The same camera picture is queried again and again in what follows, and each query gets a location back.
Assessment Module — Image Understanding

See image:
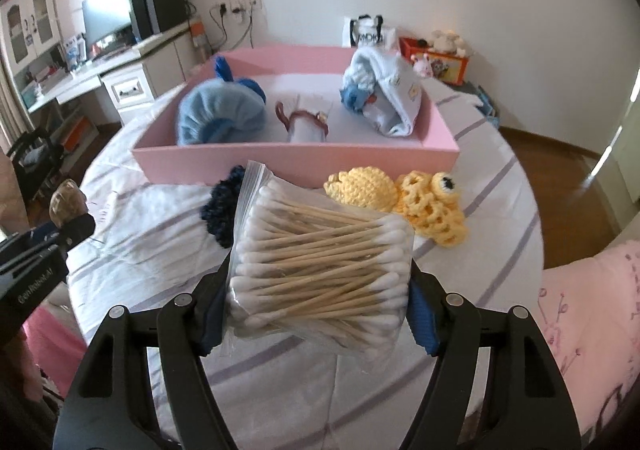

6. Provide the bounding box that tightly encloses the pink fleece blanket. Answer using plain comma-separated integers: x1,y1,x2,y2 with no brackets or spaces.
22,307,88,398

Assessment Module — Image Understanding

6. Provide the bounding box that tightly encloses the blue white carton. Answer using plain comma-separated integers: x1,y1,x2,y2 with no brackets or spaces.
64,34,89,65

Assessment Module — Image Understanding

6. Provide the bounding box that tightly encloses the orange storage box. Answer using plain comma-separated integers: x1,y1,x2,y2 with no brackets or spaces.
399,37,473,84

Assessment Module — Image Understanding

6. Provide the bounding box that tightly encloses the light blue baby garment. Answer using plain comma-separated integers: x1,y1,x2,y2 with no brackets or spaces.
340,46,426,138

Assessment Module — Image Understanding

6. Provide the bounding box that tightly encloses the dark blue crochet piece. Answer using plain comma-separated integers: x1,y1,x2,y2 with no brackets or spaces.
200,166,248,248

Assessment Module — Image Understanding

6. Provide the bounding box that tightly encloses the white plush toy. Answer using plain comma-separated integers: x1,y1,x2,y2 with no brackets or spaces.
431,30,473,55

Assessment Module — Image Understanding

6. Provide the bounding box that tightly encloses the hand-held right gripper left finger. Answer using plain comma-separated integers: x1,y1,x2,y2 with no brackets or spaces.
52,252,241,450

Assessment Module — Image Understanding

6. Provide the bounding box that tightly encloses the white glass-door cabinet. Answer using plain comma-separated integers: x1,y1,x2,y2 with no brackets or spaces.
0,0,63,76

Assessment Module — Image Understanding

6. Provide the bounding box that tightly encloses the yellow crochet toy with eyes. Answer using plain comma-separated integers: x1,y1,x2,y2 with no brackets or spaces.
395,171,470,247

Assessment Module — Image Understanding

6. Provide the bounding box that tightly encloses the bag of cotton swabs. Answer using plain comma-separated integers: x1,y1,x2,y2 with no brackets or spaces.
222,160,417,361

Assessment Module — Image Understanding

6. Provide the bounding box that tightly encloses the pink shallow box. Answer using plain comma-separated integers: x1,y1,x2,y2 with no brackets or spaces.
131,46,460,189

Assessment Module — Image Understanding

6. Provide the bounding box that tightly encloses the plain yellow crochet piece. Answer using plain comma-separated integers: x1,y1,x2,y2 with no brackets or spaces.
324,166,401,203

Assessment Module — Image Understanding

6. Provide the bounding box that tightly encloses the black computer monitor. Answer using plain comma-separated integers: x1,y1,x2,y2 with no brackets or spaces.
81,0,134,46

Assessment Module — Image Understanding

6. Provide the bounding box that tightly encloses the black office chair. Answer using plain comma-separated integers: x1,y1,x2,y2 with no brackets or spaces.
5,127,66,203

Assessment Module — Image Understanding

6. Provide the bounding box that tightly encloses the white tote bag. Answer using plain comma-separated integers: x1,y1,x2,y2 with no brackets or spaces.
342,14,400,53

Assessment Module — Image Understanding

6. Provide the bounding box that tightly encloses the black power cable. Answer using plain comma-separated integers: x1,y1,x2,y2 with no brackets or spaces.
215,4,254,53

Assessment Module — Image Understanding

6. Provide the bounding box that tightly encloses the pink bunny plush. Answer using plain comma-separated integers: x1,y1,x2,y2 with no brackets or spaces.
410,54,435,78

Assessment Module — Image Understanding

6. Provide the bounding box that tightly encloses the small white baby sock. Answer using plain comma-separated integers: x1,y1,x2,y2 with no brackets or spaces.
275,97,333,145

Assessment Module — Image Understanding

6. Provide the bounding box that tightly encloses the brown glossy small item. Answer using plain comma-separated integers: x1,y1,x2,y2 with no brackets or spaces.
49,179,90,227

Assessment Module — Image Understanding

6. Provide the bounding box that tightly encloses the blue knit pompom hat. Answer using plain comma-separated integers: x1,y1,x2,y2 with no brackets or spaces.
175,56,267,147

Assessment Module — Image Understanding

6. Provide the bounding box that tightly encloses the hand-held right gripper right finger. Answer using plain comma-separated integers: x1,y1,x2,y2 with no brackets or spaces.
400,257,583,450

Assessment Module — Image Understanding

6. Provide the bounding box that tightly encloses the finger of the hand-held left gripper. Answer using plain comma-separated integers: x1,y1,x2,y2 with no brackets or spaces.
30,212,97,251

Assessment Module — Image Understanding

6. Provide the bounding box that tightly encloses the white desk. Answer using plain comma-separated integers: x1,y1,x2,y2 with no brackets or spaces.
25,24,202,131

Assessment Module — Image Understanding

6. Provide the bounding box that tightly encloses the pink floral bedding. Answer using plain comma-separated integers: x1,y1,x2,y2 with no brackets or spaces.
537,239,640,450

